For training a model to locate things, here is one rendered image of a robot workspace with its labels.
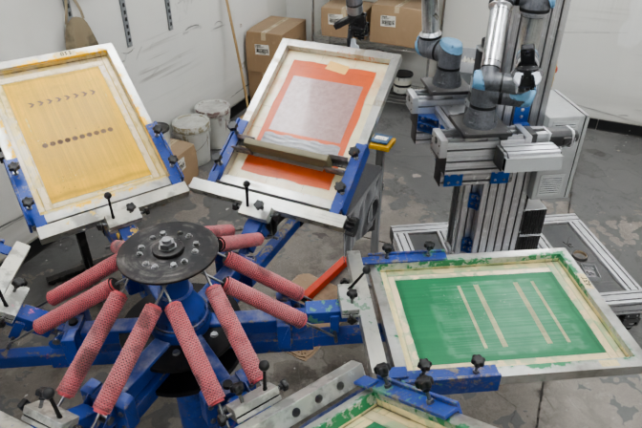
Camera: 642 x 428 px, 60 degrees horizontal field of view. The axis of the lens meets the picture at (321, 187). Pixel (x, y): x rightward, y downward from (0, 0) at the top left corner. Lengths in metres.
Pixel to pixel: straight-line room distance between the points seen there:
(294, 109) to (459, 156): 0.77
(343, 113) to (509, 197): 1.11
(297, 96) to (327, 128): 0.23
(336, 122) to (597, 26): 3.69
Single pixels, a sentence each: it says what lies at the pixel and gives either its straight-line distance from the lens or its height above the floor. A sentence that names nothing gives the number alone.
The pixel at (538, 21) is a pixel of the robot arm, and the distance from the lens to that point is 2.47.
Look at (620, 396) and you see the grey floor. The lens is 3.32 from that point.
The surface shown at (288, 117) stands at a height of 1.32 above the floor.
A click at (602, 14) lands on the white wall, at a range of 5.68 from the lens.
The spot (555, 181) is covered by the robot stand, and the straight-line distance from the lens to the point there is 3.10.
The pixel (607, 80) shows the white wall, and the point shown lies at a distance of 5.84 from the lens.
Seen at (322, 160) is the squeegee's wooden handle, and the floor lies 1.28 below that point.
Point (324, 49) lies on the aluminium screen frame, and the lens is 2.63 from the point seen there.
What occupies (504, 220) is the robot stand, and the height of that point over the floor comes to 0.61.
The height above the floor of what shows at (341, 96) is 1.40.
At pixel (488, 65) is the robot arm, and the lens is 2.28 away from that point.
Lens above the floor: 2.34
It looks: 32 degrees down
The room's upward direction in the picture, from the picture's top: straight up
